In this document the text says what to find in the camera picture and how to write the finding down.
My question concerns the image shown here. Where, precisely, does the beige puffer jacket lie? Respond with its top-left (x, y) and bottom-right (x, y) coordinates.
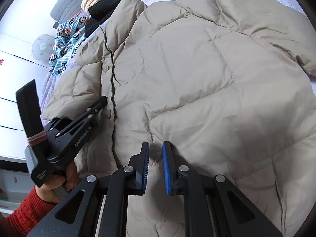
top-left (41, 0), bottom-right (315, 236)

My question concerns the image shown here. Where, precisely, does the person's left hand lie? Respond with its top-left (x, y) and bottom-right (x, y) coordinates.
top-left (35, 161), bottom-right (79, 204)

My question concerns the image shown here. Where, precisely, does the blue monkey print cloth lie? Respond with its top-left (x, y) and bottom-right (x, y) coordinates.
top-left (49, 16), bottom-right (88, 76)

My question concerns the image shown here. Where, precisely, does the white round fan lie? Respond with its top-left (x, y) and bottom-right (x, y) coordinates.
top-left (31, 34), bottom-right (55, 60)

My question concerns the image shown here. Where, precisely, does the white wardrobe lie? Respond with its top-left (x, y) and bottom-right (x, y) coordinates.
top-left (1, 33), bottom-right (48, 163)

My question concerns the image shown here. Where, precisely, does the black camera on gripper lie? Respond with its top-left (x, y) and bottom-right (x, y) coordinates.
top-left (16, 79), bottom-right (48, 155)

